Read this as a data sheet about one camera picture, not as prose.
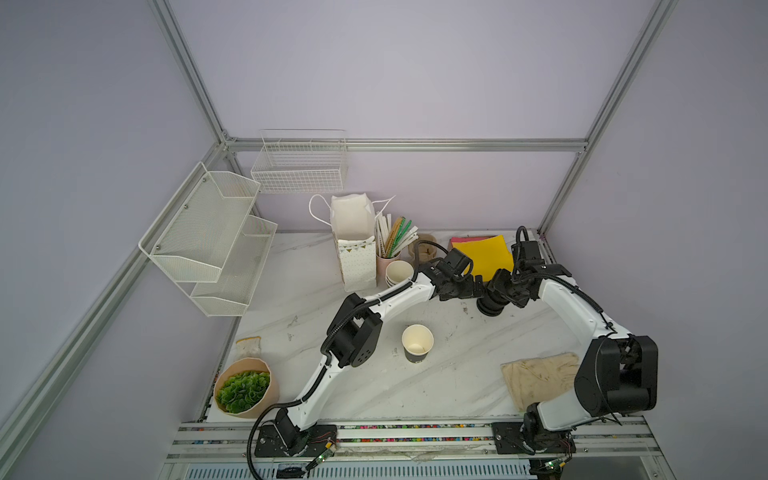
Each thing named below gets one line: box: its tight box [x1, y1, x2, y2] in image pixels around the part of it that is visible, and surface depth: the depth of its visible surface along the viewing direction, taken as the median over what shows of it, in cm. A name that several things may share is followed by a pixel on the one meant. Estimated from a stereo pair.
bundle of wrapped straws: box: [376, 212, 420, 259], surface depth 102 cm
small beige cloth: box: [235, 336, 262, 362], surface depth 90 cm
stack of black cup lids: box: [477, 268, 512, 316], surface depth 84 cm
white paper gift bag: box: [308, 193, 396, 293], surface depth 97 cm
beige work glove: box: [500, 353, 579, 412], surface depth 85 cm
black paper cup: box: [401, 324, 434, 364], surface depth 84 cm
